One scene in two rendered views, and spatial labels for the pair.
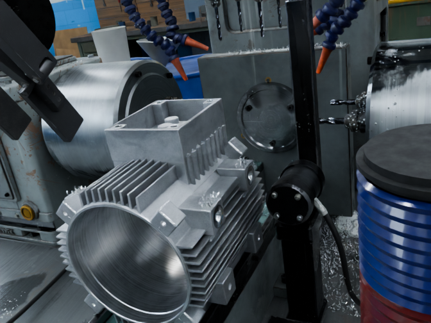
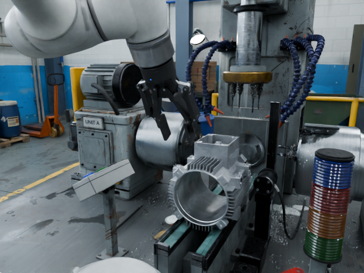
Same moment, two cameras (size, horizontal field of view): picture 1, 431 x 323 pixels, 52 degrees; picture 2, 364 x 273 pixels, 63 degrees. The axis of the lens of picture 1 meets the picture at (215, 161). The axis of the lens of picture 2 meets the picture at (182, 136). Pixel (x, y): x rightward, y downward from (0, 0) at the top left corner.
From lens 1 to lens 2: 0.37 m
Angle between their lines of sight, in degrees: 9
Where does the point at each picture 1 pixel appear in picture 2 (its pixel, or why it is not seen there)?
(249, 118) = not seen: hidden behind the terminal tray
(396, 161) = (325, 153)
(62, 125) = (191, 137)
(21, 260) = not seen: hidden behind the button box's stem
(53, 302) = (133, 223)
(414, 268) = (327, 176)
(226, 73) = (227, 125)
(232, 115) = not seen: hidden behind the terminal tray
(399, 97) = (312, 147)
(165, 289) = (206, 214)
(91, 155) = (160, 155)
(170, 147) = (222, 152)
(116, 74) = (179, 118)
